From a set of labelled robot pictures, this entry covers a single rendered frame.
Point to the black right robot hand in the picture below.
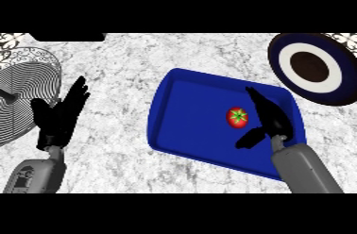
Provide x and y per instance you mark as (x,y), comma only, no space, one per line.
(272,115)

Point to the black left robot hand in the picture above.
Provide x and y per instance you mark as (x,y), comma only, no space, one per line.
(58,118)

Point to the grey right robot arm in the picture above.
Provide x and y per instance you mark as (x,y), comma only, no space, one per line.
(300,168)

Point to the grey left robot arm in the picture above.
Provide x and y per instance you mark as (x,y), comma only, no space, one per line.
(39,173)

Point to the red tomato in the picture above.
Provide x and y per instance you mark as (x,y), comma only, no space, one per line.
(236,117)

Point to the blue tray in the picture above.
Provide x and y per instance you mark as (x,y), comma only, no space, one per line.
(195,118)

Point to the dark blue white plate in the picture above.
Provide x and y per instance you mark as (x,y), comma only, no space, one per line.
(310,67)

